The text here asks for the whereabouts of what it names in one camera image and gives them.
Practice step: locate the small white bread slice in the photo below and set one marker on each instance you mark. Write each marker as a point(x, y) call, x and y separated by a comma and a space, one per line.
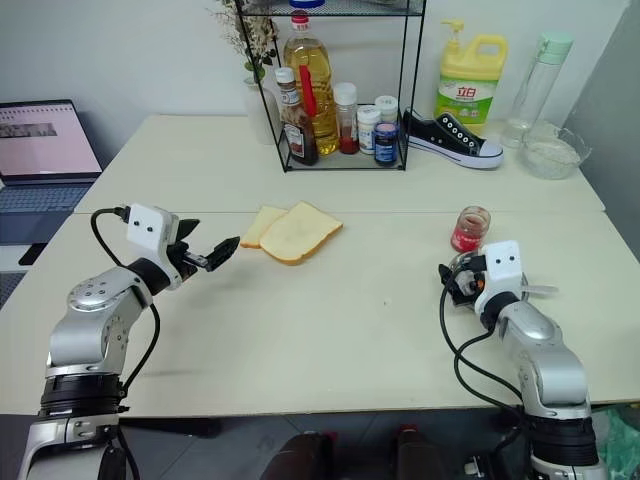
point(257, 227)

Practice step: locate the blue lid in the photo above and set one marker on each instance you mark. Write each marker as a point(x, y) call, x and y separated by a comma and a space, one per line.
point(306, 2)

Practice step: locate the white vase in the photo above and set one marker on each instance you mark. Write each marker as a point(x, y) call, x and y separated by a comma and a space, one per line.
point(265, 115)

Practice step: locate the clear bottle with green cap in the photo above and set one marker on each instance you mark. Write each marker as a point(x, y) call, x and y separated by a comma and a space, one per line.
point(537, 85)

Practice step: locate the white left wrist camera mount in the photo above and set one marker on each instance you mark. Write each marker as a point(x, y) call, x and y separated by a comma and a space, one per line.
point(145, 232)

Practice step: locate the large white bread slice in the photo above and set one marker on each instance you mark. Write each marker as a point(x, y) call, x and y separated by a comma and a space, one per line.
point(300, 235)

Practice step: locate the cooking oil bottle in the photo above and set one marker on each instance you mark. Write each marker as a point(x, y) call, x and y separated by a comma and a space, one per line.
point(312, 65)

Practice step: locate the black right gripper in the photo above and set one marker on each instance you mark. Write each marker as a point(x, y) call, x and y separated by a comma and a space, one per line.
point(469, 280)

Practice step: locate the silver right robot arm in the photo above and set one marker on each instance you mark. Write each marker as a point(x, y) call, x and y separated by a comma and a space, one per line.
point(545, 345)

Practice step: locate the white labelled seasoning jar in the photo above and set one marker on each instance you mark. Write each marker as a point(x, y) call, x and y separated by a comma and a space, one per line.
point(368, 131)

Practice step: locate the brown ketchup bottle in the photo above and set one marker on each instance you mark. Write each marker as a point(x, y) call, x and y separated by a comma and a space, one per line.
point(298, 136)

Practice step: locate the open red jam jar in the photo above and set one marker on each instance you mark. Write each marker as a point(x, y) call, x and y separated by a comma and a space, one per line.
point(468, 235)

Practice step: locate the green plastic bag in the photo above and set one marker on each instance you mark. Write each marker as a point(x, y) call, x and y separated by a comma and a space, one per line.
point(620, 440)

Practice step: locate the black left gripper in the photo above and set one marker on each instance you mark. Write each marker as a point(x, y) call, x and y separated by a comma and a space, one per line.
point(181, 261)

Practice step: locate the clear plastic spoon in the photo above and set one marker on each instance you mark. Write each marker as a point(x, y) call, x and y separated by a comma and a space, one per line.
point(542, 289)

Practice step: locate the yellow detergent pump bottle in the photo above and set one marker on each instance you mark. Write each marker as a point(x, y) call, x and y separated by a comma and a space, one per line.
point(467, 85)

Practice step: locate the small white capped jar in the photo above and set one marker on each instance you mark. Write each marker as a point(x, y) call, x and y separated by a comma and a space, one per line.
point(386, 106)

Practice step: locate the dark blue labelled jar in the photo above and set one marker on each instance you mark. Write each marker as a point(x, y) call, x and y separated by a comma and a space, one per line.
point(385, 145)

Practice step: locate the dark shape with red top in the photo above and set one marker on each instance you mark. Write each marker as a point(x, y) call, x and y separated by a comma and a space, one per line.
point(417, 455)

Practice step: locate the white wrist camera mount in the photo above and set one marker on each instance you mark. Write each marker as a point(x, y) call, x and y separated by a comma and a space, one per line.
point(502, 272)
point(145, 232)

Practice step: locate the clear glass bowl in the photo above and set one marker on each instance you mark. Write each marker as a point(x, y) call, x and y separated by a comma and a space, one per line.
point(552, 152)

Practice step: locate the dried flower bouquet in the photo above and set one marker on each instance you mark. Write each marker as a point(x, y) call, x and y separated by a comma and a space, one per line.
point(247, 35)

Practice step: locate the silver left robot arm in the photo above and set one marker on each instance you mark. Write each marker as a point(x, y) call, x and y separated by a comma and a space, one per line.
point(85, 320)

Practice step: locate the spice jar with red powder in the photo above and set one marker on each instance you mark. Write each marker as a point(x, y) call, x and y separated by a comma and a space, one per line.
point(347, 120)

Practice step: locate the black and white sneaker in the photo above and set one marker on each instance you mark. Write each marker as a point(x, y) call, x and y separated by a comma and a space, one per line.
point(450, 137)

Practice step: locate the open laptop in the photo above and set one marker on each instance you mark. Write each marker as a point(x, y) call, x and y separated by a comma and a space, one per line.
point(40, 150)

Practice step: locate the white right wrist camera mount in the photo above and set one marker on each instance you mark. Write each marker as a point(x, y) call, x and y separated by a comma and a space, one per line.
point(502, 272)

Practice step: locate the dark brown rounded shape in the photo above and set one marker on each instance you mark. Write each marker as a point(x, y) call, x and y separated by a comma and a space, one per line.
point(300, 457)

